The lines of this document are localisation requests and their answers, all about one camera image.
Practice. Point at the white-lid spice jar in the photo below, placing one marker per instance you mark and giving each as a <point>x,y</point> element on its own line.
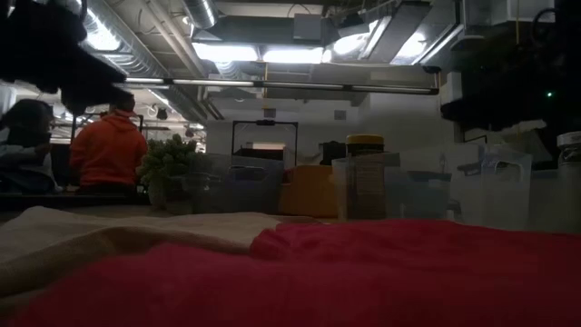
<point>569,154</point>

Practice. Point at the yellow-lid spice jar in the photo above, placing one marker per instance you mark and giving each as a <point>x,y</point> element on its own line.
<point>365,143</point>

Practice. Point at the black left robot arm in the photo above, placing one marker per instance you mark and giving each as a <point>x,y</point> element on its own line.
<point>36,45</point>

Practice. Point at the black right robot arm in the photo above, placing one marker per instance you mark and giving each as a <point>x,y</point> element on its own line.
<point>567,68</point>

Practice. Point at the person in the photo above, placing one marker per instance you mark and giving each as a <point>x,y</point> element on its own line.
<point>27,136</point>
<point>109,150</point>

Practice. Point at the clear plastic bin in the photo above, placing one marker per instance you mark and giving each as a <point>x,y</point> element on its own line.
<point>340,191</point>
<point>490,204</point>

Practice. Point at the artificial green plant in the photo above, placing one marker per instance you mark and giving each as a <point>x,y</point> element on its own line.
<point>168,159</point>

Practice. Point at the tan cloth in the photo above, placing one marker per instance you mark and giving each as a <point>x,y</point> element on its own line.
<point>68,236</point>

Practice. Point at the grey translucent plastic bin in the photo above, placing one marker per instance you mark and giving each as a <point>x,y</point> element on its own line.
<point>254,186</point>

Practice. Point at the long horizontal light bar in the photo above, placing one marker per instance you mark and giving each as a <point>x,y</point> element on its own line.
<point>299,85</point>

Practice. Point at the yellow plastic bin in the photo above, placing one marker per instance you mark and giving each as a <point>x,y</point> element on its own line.
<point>308,191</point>

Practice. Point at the red cloth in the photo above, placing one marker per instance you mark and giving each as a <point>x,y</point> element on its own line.
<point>290,290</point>

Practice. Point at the black background frame rig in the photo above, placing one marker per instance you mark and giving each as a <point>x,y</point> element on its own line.
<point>265,122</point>

